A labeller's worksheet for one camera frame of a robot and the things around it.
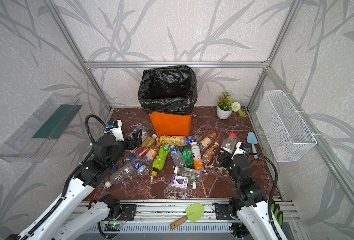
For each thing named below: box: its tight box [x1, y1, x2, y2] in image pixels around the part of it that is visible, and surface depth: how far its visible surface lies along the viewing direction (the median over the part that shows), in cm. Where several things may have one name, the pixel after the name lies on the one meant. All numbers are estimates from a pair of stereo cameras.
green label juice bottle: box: [151, 142, 171, 177], surface depth 90 cm
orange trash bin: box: [149, 112, 192, 138], surface depth 99 cm
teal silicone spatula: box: [246, 131, 259, 159], surface depth 104 cm
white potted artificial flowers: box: [216, 91, 248, 120], surface depth 107 cm
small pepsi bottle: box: [186, 134, 200, 147], surface depth 100 cm
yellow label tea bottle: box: [155, 135, 188, 146], surface depth 95 cm
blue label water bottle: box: [170, 145, 186, 168], surface depth 88 cm
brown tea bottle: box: [202, 142, 220, 165], surface depth 91 cm
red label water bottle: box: [221, 132, 237, 154], surface depth 76 cm
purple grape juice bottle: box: [167, 173, 191, 189], surface depth 82 cm
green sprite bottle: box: [182, 145, 195, 169], surface depth 91 cm
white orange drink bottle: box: [191, 141, 205, 171], surface depth 90 cm
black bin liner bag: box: [137, 65, 198, 116], surface depth 82 cm
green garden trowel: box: [170, 203, 205, 230], surface depth 75 cm
